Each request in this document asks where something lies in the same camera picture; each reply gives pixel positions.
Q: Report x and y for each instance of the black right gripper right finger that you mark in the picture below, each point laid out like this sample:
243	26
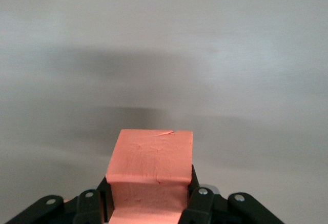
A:
202	206

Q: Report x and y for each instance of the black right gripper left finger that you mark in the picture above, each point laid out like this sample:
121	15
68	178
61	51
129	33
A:
87	208

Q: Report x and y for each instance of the orange foam block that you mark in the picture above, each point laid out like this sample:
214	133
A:
151	162

